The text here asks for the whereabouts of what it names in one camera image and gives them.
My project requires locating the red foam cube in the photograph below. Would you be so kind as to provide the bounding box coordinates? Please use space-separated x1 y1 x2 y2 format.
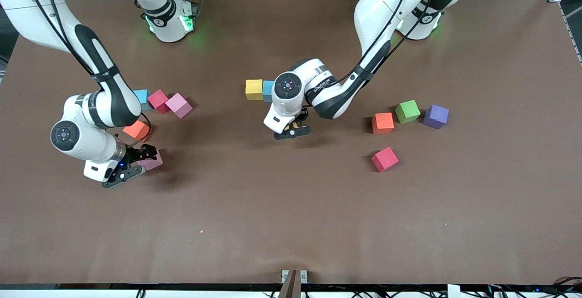
147 89 170 115
372 147 400 173

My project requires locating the orange foam cube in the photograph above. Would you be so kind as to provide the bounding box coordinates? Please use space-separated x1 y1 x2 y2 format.
371 112 395 135
123 121 151 140

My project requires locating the brown table cover sheet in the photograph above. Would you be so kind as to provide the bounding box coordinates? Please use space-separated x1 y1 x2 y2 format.
0 0 582 286

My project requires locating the brown wooden bar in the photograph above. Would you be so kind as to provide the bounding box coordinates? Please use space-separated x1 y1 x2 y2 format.
278 269 301 298

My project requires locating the pink foam cube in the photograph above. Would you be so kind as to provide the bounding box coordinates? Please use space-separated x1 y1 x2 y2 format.
165 92 193 119
139 150 164 171

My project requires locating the purple foam cube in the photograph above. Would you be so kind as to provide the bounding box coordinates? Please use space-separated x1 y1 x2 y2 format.
423 104 450 130

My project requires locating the white metal bracket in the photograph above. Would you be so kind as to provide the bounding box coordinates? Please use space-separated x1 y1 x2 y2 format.
281 270 308 284

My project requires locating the green foam cube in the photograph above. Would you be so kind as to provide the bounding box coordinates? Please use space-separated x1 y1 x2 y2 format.
395 100 421 124

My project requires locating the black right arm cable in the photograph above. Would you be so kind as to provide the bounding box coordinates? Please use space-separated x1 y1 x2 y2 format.
18 0 153 148

